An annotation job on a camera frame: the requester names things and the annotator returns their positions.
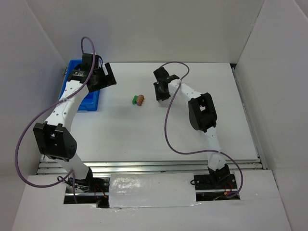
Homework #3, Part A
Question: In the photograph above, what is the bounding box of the white foil covered panel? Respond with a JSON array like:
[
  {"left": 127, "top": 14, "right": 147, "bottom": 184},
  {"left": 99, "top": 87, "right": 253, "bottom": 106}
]
[{"left": 109, "top": 173, "right": 197, "bottom": 208}]

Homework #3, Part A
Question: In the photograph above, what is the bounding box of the green lego block left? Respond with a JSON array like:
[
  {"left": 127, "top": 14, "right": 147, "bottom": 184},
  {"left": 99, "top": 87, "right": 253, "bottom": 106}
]
[{"left": 132, "top": 95, "right": 138, "bottom": 105}]

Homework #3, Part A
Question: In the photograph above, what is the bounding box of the blue compartment bin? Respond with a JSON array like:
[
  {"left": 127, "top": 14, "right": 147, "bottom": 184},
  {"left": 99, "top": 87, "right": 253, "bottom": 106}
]
[{"left": 59, "top": 59, "right": 100, "bottom": 111}]

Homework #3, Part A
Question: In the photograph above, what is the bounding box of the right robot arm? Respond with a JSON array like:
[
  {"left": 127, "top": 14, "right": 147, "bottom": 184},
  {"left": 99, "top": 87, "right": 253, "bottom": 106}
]
[{"left": 154, "top": 67, "right": 231, "bottom": 186}]

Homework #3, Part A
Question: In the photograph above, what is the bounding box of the pink orange lego piece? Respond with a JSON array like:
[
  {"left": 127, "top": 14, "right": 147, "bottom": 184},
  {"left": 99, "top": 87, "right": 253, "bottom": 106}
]
[{"left": 136, "top": 95, "right": 144, "bottom": 106}]

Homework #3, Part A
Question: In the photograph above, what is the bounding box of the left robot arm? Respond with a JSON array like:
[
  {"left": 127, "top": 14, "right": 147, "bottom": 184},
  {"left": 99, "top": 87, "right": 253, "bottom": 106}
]
[{"left": 33, "top": 53, "right": 116, "bottom": 191}]

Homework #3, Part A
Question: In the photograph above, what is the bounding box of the aluminium rail base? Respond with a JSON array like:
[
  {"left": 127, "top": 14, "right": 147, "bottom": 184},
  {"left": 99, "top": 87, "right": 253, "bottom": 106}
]
[{"left": 36, "top": 159, "right": 263, "bottom": 193}]

